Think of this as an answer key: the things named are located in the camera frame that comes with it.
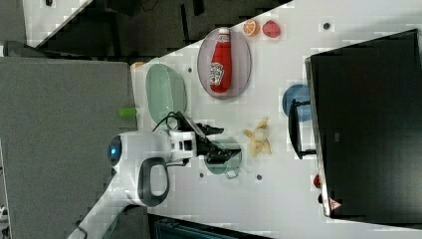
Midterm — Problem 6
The plush peeled banana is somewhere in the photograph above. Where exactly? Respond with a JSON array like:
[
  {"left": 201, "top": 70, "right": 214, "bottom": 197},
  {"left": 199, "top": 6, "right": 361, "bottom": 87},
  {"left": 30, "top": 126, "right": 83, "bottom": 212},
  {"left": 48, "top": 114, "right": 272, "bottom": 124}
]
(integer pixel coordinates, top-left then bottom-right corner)
[{"left": 243, "top": 117, "right": 272, "bottom": 157}]

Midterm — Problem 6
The red plush ketchup bottle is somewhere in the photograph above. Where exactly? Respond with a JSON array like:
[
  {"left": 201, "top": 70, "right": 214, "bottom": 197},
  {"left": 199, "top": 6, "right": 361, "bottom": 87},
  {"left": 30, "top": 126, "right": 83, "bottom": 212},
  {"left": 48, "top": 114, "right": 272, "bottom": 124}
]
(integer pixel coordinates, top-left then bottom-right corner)
[{"left": 209, "top": 28, "right": 232, "bottom": 94}]

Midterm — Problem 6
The blue cup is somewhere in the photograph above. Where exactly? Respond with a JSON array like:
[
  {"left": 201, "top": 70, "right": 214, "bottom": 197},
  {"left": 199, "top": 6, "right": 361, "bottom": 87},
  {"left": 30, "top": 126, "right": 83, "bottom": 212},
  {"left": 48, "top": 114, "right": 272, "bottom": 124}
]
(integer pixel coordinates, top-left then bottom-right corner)
[{"left": 282, "top": 85, "right": 312, "bottom": 122}]

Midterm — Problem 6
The toaster oven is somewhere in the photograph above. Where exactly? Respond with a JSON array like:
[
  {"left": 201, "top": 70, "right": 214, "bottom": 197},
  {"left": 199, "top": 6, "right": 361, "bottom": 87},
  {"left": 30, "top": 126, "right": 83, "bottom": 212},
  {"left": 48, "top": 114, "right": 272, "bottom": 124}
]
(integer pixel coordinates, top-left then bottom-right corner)
[{"left": 289, "top": 29, "right": 422, "bottom": 229}]

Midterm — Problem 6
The black cable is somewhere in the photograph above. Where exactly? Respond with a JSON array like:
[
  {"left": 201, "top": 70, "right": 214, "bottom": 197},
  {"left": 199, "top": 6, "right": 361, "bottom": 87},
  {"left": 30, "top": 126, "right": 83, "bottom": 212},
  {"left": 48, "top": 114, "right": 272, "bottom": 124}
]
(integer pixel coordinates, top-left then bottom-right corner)
[{"left": 151, "top": 111, "right": 182, "bottom": 133}]

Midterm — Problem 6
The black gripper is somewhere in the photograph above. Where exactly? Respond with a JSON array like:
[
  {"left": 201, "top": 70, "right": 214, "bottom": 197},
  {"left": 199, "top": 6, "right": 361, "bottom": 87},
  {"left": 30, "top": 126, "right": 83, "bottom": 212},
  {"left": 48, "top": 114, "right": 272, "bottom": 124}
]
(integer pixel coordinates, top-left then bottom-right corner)
[{"left": 197, "top": 123, "right": 241, "bottom": 163}]

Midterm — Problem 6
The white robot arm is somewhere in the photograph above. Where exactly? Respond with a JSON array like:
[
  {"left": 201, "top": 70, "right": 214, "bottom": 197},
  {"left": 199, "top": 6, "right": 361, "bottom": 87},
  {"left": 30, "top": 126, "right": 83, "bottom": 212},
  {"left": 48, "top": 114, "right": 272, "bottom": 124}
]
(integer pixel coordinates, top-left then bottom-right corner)
[{"left": 67, "top": 123, "right": 241, "bottom": 239}]

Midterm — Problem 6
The red strawberry toy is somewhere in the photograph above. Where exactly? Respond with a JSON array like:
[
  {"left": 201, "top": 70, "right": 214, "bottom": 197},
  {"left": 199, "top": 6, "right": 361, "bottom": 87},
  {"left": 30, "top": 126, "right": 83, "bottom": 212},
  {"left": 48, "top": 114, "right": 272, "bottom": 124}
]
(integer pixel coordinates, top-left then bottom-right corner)
[{"left": 262, "top": 20, "right": 281, "bottom": 38}]

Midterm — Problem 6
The blue metal frame rail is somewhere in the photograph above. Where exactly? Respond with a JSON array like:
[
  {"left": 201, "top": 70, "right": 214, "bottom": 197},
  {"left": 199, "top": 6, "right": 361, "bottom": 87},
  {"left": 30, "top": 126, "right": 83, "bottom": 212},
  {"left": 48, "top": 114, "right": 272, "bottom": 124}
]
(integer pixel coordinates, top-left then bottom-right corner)
[{"left": 147, "top": 213, "right": 270, "bottom": 239}]

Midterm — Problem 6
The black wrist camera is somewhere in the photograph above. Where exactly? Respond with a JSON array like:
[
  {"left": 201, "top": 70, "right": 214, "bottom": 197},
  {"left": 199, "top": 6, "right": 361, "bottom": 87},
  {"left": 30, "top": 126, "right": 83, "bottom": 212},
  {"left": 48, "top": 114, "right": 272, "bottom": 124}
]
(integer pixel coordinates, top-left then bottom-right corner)
[{"left": 175, "top": 112, "right": 206, "bottom": 138}]

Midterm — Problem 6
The grey round plate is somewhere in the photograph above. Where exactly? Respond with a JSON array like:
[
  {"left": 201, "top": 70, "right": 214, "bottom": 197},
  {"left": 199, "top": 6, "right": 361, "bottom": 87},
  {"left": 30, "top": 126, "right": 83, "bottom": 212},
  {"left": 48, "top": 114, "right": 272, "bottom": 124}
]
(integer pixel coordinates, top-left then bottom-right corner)
[{"left": 197, "top": 29, "right": 252, "bottom": 100}]

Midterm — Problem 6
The green cup with handle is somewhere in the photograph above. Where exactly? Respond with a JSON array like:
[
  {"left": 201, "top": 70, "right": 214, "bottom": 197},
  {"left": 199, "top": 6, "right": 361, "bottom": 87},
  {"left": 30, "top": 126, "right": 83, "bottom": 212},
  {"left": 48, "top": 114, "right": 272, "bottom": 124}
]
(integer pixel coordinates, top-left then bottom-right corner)
[{"left": 204, "top": 137, "right": 242, "bottom": 179}]

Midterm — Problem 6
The orange slice toy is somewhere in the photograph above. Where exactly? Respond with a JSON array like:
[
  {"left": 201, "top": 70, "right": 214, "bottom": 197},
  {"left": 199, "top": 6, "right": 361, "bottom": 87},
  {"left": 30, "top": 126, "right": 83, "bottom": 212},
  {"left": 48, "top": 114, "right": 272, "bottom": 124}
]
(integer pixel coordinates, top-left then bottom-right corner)
[{"left": 243, "top": 19, "right": 260, "bottom": 37}]

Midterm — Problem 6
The green perforated colander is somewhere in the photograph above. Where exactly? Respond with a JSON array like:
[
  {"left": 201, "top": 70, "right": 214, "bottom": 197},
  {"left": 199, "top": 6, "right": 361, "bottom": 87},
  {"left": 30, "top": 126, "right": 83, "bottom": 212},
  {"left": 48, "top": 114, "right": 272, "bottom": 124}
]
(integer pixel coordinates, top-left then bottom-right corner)
[{"left": 145, "top": 64, "right": 187, "bottom": 123}]

